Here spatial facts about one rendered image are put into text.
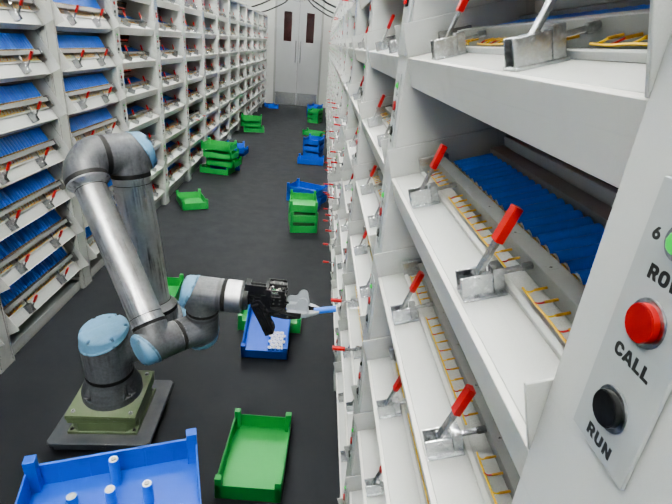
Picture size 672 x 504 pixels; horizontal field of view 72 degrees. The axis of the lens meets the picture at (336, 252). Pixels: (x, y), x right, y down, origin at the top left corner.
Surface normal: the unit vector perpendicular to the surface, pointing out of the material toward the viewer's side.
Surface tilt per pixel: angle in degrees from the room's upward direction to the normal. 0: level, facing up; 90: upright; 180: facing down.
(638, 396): 90
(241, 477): 0
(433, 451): 90
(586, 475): 90
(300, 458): 0
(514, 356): 17
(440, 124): 90
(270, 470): 0
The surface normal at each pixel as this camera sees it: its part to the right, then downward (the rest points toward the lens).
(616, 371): -1.00, -0.07
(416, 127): 0.03, 0.41
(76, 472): 0.31, 0.41
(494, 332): -0.21, -0.89
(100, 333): 0.04, -0.85
